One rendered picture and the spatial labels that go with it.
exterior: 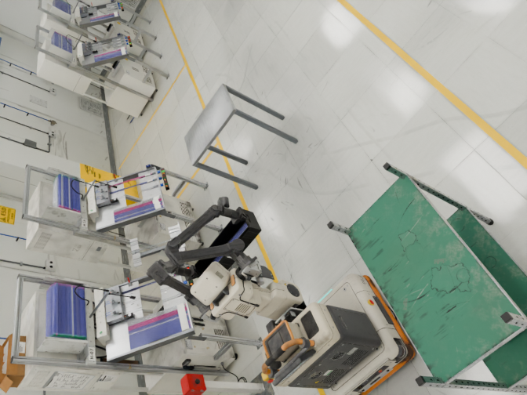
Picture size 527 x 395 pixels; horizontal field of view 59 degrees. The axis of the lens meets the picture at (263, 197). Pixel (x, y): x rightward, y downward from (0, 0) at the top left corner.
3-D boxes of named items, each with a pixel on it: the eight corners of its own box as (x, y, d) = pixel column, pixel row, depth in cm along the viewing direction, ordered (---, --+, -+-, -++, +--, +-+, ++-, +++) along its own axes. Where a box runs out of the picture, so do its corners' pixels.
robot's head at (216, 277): (226, 286, 262) (205, 269, 262) (205, 309, 270) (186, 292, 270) (234, 275, 275) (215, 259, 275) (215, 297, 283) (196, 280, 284)
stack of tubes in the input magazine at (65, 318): (84, 286, 398) (52, 280, 382) (86, 338, 363) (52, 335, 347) (78, 295, 403) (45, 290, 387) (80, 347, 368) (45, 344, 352)
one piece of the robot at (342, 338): (397, 346, 295) (306, 333, 245) (341, 393, 317) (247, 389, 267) (372, 304, 318) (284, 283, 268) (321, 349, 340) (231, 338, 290)
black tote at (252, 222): (213, 287, 319) (200, 284, 312) (207, 267, 331) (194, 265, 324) (262, 230, 296) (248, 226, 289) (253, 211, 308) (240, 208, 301)
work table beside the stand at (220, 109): (298, 141, 456) (234, 109, 408) (256, 190, 486) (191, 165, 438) (283, 115, 487) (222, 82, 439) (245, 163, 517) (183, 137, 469)
